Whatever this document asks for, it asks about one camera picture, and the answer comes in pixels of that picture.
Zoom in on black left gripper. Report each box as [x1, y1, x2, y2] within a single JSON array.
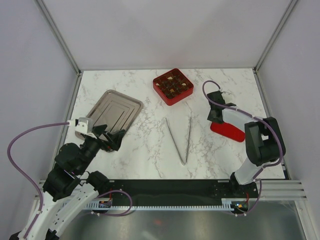
[[77, 124, 126, 174]]

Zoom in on red box lid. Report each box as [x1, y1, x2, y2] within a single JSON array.
[[210, 122, 245, 143]]

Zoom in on stainless steel tray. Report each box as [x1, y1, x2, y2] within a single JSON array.
[[75, 90, 143, 142]]

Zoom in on stainless steel tongs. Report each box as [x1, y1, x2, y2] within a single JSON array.
[[164, 115, 192, 166]]

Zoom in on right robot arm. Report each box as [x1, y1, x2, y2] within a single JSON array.
[[206, 91, 286, 198]]

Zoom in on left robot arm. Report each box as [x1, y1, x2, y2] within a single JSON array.
[[10, 125, 126, 240]]

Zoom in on red chocolate box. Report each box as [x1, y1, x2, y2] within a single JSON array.
[[152, 68, 194, 106]]

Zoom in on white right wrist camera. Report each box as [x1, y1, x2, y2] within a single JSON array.
[[220, 90, 233, 98]]

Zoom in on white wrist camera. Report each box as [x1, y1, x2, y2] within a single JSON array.
[[220, 90, 233, 98], [67, 117, 97, 139]]

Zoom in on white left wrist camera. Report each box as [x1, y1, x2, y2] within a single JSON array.
[[67, 117, 97, 139]]

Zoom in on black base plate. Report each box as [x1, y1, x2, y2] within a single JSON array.
[[105, 179, 258, 206]]

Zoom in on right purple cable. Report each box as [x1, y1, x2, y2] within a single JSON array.
[[202, 80, 286, 218]]

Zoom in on purple cable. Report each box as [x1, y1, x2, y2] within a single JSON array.
[[202, 80, 286, 218], [6, 121, 71, 238]]

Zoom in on white cable duct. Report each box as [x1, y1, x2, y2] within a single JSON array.
[[42, 197, 251, 213]]

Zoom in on aluminium frame rail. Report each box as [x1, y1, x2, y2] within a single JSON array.
[[260, 179, 307, 201]]

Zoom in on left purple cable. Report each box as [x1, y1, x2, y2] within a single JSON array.
[[6, 121, 71, 238]]

